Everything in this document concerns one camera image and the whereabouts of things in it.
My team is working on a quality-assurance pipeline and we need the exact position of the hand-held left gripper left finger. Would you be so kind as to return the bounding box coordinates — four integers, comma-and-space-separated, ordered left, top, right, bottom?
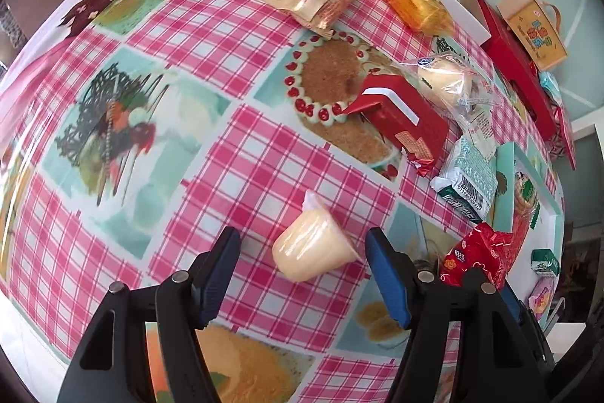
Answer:
57, 227, 241, 403

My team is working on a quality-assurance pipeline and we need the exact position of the red gift box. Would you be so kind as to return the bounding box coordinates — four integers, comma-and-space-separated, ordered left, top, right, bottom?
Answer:
476, 0, 558, 142

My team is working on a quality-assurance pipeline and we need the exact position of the clear packet with pale bread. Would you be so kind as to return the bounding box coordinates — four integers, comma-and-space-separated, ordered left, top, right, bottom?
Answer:
391, 56, 505, 158

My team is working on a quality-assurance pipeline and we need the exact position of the yellow gift box with handle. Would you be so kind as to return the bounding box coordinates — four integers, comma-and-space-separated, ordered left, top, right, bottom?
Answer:
496, 0, 568, 71

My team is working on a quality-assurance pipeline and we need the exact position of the green white zigzag-edged packet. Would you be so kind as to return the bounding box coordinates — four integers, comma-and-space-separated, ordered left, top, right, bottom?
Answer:
512, 169, 541, 234

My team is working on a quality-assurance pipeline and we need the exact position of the yellow pudding cup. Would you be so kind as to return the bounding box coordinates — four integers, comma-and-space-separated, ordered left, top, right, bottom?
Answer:
271, 190, 362, 283

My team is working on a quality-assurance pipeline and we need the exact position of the silver green snack packet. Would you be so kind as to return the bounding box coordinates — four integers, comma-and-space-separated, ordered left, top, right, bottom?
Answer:
430, 136, 498, 222

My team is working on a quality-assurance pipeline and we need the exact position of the small green snack packet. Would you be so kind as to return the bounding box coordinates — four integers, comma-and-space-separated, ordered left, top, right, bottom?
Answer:
531, 248, 561, 277

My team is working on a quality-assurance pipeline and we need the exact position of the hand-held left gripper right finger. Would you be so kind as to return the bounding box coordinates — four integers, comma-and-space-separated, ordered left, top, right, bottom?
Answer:
365, 227, 548, 403

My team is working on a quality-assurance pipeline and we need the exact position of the pink purple snack packet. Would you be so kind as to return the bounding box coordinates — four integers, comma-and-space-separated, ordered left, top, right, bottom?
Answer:
527, 278, 555, 321

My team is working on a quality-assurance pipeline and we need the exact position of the teal shallow cardboard box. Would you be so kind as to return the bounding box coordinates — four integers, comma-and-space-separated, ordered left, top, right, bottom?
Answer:
488, 142, 567, 328

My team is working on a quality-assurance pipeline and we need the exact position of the red patterned box lid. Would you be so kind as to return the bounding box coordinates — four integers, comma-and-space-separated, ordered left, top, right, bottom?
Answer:
547, 103, 577, 170

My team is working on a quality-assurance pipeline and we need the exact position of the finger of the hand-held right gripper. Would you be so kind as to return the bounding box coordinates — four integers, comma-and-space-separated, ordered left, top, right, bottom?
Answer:
500, 283, 555, 380

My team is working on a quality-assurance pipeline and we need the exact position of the pink plaid printed tablecloth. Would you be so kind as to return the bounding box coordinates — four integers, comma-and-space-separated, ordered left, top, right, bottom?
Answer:
0, 0, 567, 403

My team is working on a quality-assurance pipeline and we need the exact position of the red crinkly foil packet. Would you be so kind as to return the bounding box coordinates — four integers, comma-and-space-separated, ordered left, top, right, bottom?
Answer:
440, 222, 527, 288

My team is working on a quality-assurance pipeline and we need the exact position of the blue wet wipes pack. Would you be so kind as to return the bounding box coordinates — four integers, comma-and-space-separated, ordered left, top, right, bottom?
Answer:
538, 71, 562, 106

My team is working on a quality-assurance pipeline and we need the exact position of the red white striped packet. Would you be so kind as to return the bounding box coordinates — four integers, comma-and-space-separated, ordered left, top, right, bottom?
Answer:
341, 73, 449, 177

